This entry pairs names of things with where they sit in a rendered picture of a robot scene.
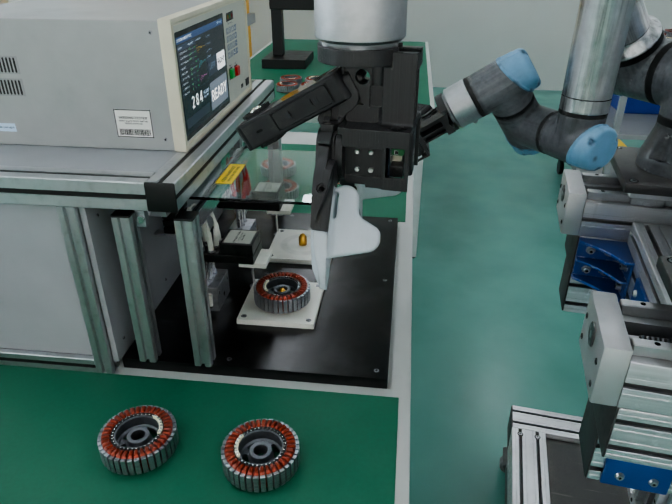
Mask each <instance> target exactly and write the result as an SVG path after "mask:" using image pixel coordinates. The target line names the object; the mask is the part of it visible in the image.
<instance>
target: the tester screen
mask: <svg viewBox="0 0 672 504"><path fill-rule="evenodd" d="M175 40H176V48H177V56H178V64H179V72H180V80H181V88H182V96H183V104H184V112H185V120H186V128H187V136H189V135H190V134H191V133H192V132H193V131H194V130H195V129H197V128H198V127H199V126H200V125H201V124H202V123H203V122H204V121H205V120H207V119H208V118H209V117H210V116H211V115H212V114H213V113H214V112H215V111H217V110H218V109H219V108H220V107H221V106H222V105H223V104H224V103H226V102H227V101H228V100H229V96H228V98H227V99H226V100H224V101H223V102H222V103H221V104H220V105H219V106H218V107H217V108H215V109H214V110H213V111H212V102H211V92H210V83H211V82H212V81H214V80H215V79H216V78H218V77H219V76H220V75H222V74H223V73H225V72H226V61H225V66H223V67H222V68H221V69H219V70H218V71H216V72H215V73H213V74H212V75H211V76H209V70H208V60H207V59H208V58H210V57H212V56H213V55H215V54H217V53H218V52H220V51H222V50H223V49H224V38H223V27H222V18H220V19H218V20H216V21H213V22H211V23H209V24H207V25H204V26H202V27H200V28H198V29H195V30H193V31H191V32H189V33H187V34H184V35H182V36H180V37H178V38H175ZM201 89H203V98H204V102H203V103H202V104H201V105H200V106H198V107H197V108H196V109H195V110H193V111H192V102H191V96H192V95H194V94H195V93H197V92H198V91H199V90H201ZM209 102H210V111H209V112H208V113H207V114H206V115H205V116H204V117H202V118H201V119H200V120H199V121H198V122H197V123H196V124H194V125H193V126H192V127H191V128H190V129H189V130H188V125H187V120H188V119H189V118H190V117H192V116H193V115H194V114H195V113H196V112H198V111H199V110H200V109H201V108H202V107H204V106H205V105H206V104H207V103H209Z"/></svg>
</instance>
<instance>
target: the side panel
mask: <svg viewBox="0 0 672 504"><path fill-rule="evenodd" d="M0 365H12V366H24V367H36V368H48V369H60V370H72V371H84V372H96V373H104V371H106V372H107V373H108V374H114V372H115V371H116V369H115V367H116V368H118V367H119V365H120V362H119V361H114V359H113V355H112V351H111V346H110V342H109V338H108V333H107V329H106V325H105V320H104V316H103V312H102V307H101V303H100V299H99V294H98V290H97V286H96V281H95V277H94V272H93V268H92V264H91V259H90V255H89V251H88V246H87V242H86V238H85V233H84V229H83V225H82V220H81V216H80V212H79V207H62V206H43V205H24V204H4V203H0Z"/></svg>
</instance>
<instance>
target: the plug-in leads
mask: <svg viewBox="0 0 672 504"><path fill-rule="evenodd" d="M210 216H211V217H212V218H213V222H214V223H213V226H214V229H213V240H212V234H211V232H210V228H209V226H208V223H207V220H206V221H205V222H204V224H203V225H202V236H203V241H202V246H203V244H205V243H207V245H208V250H207V252H208V253H214V252H215V249H216V248H219V247H220V244H219V243H220V242H221V241H222V238H221V234H220V229H219V225H218V223H217V220H216V218H215V215H214V213H213V211H212V214H210ZM203 248H205V247H204V246H203ZM214 248H215V249H214Z"/></svg>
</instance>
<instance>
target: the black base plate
mask: <svg viewBox="0 0 672 504"><path fill-rule="evenodd" d="M235 219H236V213H235V210H232V209H225V210H224V211H223V212H222V214H221V215H220V217H219V218H218V220H217V223H218V225H219V229H220V234H221V238H224V236H225V234H226V233H227V231H228V230H229V228H230V227H231V225H232V223H233V222H234V220H235ZM246 219H256V228H257V230H259V231H260V240H261V241H262V248H261V249H269V248H270V246H271V244H272V241H273V239H274V237H275V236H274V233H276V232H275V215H271V214H267V211H251V210H248V211H247V213H246ZM362 219H364V220H365V221H367V222H369V223H370V224H372V225H373V226H375V227H376V228H377V229H378V230H379V231H380V244H379V246H378V247H377V248H376V249H375V250H374V251H372V252H369V253H362V254H356V255H349V256H342V257H336V258H332V261H331V265H330V273H329V281H328V288H327V290H324V292H323V296H322V300H321V303H320V307H319V311H318V315H317V319H316V323H315V327H314V329H301V328H287V327H274V326H260V325H246V324H237V317H238V315H239V313H240V310H241V308H242V306H243V304H244V302H245V300H246V297H247V295H248V293H249V291H250V289H251V288H250V284H252V283H251V271H250V268H247V267H239V264H234V263H218V262H215V265H216V269H228V277H229V287H230V292H229V294H228V296H227V298H226V300H225V302H224V304H223V305H222V307H221V309H220V311H211V319H212V327H213V335H214V343H215V351H216V358H215V360H213V365H212V367H205V364H202V365H201V366H195V363H194V356H193V349H192V343H191V336H190V329H189V322H188V315H187V309H186V302H185V295H184V288H183V281H182V275H181V273H180V275H179V276H178V278H177V279H176V281H175V282H174V284H173V285H172V286H171V288H170V289H169V291H168V292H167V294H166V295H165V297H164V298H163V299H162V301H161V302H160V304H159V305H158V307H157V308H156V310H155V316H156V322H157V327H158V333H159V338H160V344H161V350H162V353H161V355H160V356H158V360H157V362H155V363H154V362H150V360H149V359H147V360H146V362H142V361H140V359H139V354H138V349H137V344H136V339H135V340H134V342H133V343H132V344H131V346H130V347H129V349H128V350H127V352H126V353H125V355H124V356H123V357H122V360H123V364H124V367H125V368H138V369H150V370H162V371H174V372H187V373H199V374H211V375H223V376H235V377H248V378H260V379H272V380H284V381H297V382H309V383H321V384H333V385H346V386H358V387H370V388H382V389H387V383H388V368H389V352H390V337H391V321H392V306H393V290H394V275H395V259H396V244H397V228H398V218H388V217H369V216H362ZM310 220H311V214H310V213H291V214H290V215H283V216H278V228H279V229H293V230H311V228H310ZM275 272H276V273H277V272H285V273H286V272H292V273H297V274H300V275H302V276H304V277H305V278H306V279H307V280H308V281H309V282H314V283H317V280H316V278H315V275H314V272H313V269H312V265H306V264H289V263H273V262H269V263H268V265H267V267H266V269H263V268H254V273H255V279H261V277H264V276H265V275H268V274H271V273H275Z"/></svg>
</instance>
